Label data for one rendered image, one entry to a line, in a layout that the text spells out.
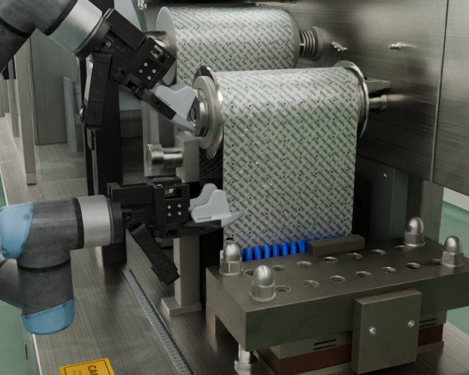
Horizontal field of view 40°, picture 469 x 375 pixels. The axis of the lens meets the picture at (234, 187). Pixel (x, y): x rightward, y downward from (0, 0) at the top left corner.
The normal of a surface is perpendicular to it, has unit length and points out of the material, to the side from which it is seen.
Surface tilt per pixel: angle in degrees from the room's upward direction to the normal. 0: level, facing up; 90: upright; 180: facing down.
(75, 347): 0
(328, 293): 0
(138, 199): 90
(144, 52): 90
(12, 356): 0
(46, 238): 90
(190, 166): 90
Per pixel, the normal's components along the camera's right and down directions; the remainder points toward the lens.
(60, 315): 0.69, 0.24
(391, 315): 0.37, 0.26
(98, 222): 0.36, 0.00
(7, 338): 0.00, -0.96
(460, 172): -0.93, 0.10
